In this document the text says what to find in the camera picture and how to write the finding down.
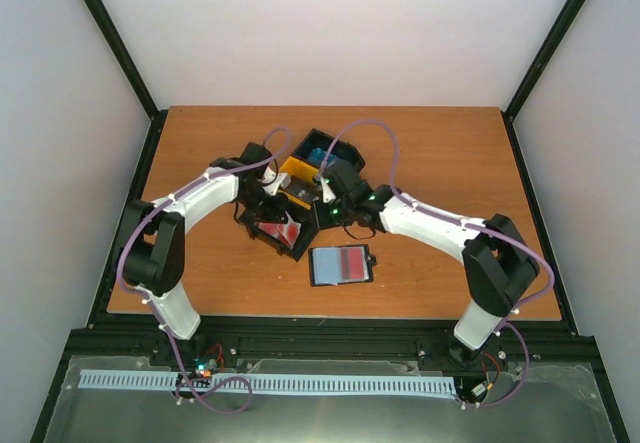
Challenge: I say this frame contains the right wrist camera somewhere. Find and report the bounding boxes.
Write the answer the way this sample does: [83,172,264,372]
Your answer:
[319,161,361,204]

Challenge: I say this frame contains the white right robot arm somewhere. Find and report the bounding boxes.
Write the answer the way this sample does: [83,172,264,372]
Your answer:
[316,185,540,351]

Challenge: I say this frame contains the black frame post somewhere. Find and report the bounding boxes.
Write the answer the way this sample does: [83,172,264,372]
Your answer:
[62,0,161,120]
[503,0,609,120]

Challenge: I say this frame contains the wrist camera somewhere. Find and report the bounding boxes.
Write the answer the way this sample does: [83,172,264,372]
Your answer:
[261,167,291,196]
[319,161,361,204]

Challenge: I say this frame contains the black card holder wallet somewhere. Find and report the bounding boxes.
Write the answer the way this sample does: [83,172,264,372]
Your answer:
[308,244,377,287]

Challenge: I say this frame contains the black frame post right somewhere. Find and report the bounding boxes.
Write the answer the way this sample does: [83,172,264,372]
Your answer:
[503,0,609,120]

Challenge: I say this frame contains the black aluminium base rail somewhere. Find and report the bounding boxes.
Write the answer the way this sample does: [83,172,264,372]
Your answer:
[63,314,600,368]

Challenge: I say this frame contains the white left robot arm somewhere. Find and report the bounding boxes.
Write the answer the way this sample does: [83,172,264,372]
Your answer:
[115,157,290,366]

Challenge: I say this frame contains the blue cards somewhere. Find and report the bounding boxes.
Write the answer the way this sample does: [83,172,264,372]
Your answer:
[307,147,331,168]

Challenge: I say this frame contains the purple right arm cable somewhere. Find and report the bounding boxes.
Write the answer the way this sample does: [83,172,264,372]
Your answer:
[317,119,556,409]

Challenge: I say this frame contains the black bin with blue cards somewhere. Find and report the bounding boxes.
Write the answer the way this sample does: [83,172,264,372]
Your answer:
[292,128,366,171]

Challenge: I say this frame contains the black vip cards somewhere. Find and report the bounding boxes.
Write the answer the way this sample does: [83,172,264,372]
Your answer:
[286,182,315,205]

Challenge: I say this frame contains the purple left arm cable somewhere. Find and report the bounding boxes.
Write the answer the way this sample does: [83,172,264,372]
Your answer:
[115,126,293,413]

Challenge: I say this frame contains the light blue cable duct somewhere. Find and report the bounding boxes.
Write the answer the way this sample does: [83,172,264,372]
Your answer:
[77,369,456,399]

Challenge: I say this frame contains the black bin with red cards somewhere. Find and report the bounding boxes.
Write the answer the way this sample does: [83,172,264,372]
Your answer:
[237,209,319,261]

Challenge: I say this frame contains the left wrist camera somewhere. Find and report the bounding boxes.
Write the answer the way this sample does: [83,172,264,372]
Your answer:
[261,167,291,196]

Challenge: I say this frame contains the yellow bin with black cards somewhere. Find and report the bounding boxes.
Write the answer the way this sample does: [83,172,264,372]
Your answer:
[280,156,321,210]

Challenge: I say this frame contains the black frame post left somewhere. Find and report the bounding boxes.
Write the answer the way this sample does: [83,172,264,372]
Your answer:
[62,0,161,120]

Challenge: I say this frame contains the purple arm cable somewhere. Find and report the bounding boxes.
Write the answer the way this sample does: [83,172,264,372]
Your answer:
[115,126,293,413]
[317,119,556,409]

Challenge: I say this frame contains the red white card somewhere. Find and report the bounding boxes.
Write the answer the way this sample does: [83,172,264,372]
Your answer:
[339,246,369,283]

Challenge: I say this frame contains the red white credit cards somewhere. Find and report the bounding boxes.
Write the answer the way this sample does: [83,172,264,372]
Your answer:
[257,221,301,248]

